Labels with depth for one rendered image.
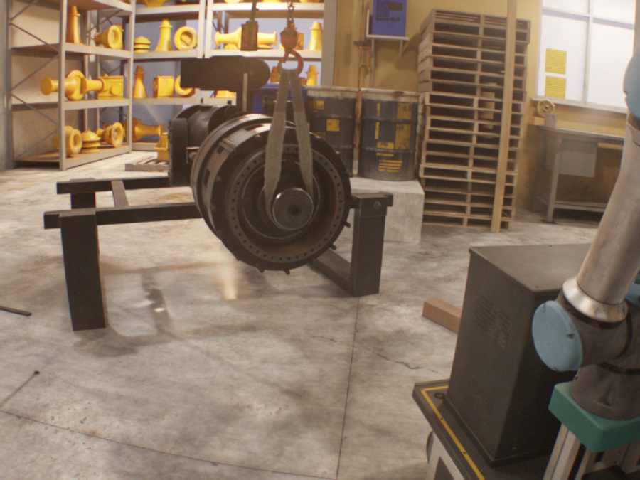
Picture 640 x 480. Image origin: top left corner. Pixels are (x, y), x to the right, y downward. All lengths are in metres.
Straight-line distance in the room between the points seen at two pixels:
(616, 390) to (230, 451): 1.35
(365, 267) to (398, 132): 2.01
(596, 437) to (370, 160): 4.21
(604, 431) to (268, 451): 1.25
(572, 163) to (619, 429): 5.28
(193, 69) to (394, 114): 1.90
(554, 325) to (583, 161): 5.40
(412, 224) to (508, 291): 3.22
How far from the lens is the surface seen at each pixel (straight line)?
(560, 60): 6.83
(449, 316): 2.84
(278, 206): 1.63
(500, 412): 1.33
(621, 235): 0.74
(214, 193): 1.71
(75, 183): 3.57
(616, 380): 0.95
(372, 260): 3.14
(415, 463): 1.87
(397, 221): 4.41
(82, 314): 2.76
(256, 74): 4.24
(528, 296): 1.18
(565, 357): 0.80
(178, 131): 3.00
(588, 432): 0.97
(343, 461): 1.84
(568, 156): 6.07
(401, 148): 4.87
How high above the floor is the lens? 1.22
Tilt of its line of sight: 15 degrees down
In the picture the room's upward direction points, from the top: 3 degrees clockwise
